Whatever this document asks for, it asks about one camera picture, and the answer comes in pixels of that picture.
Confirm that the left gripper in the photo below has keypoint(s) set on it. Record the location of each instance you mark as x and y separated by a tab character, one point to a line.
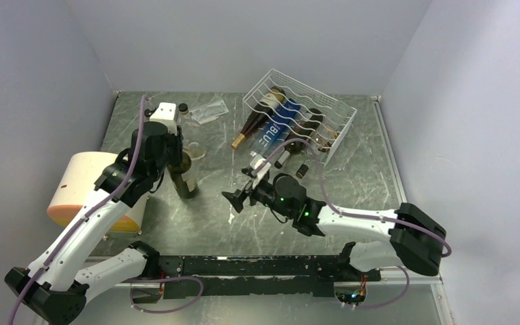
175	139

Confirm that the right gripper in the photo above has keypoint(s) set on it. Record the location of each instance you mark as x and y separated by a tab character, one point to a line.
237	198

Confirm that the dark green wine bottle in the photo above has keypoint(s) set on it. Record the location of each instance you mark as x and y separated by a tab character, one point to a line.
183	178

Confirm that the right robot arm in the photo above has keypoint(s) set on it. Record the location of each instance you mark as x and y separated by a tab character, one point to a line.
405	236

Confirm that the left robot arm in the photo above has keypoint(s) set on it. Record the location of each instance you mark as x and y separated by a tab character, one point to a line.
56	286

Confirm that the gold capped wine bottle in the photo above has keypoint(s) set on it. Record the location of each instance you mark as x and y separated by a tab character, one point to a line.
255	119

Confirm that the blue label water bottle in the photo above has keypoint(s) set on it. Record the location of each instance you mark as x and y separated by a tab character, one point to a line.
273	130

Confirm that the brown label bottle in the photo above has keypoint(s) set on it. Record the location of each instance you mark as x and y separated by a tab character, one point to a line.
323	142

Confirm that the silver capped dark bottle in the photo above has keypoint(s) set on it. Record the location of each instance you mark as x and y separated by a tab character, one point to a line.
305	130

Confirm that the cream cylinder roll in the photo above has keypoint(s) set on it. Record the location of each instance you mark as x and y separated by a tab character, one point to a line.
78	179

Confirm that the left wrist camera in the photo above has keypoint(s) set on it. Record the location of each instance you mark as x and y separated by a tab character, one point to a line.
165	112

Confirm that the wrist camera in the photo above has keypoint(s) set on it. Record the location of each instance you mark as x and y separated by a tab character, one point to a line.
165	112
258	168

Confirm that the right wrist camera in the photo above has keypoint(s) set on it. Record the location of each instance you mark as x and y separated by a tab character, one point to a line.
258	168

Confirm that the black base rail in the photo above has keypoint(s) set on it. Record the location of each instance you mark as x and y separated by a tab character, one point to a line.
316	275

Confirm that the white wire wine rack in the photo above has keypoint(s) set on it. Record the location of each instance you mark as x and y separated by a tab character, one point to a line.
337	113

